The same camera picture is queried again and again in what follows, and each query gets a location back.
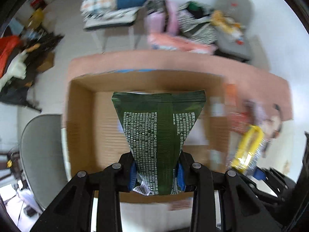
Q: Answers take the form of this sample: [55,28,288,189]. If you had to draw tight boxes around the pink suitcase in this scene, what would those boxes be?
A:
[145,0,179,36]

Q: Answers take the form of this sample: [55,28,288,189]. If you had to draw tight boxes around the red plastic bag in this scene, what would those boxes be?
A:
[0,35,23,78]

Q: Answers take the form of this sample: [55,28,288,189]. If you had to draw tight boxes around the pink folded blanket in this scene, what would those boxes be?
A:
[147,33,217,55]

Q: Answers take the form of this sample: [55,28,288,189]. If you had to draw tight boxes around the green snack bag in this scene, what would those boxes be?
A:
[112,90,206,195]

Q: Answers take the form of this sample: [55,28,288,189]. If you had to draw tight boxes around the grey cushioned chair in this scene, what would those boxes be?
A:
[212,0,254,62]

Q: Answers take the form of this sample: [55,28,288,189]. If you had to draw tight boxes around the black white patterned bag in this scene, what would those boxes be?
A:
[177,1,217,45]

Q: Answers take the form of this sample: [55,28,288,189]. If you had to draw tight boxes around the yellow silver scrub sponge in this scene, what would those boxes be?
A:
[229,125,265,175]

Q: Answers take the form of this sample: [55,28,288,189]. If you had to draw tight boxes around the lavender cloth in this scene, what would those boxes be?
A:
[244,100,267,126]

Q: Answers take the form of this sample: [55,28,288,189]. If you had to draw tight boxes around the pink cat rug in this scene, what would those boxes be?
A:
[67,50,293,121]

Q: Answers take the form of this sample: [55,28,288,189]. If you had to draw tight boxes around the cardboard box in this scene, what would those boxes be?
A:
[65,71,229,203]

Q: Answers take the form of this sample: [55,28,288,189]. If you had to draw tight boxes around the white frame chair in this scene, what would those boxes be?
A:
[83,7,142,52]

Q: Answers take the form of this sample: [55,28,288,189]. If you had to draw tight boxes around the yellow snack bags on chair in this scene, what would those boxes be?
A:
[211,10,244,45]

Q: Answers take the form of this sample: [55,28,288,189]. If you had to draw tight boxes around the white goose plush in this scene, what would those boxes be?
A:
[1,43,40,89]

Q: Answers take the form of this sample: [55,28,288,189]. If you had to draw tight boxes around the orange snack bag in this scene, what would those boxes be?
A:
[224,84,238,107]

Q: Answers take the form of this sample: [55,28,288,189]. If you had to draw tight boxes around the grey office chair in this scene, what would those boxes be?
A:
[19,114,68,210]

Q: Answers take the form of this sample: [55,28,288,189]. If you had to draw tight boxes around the red snack bag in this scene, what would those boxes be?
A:
[228,113,251,134]

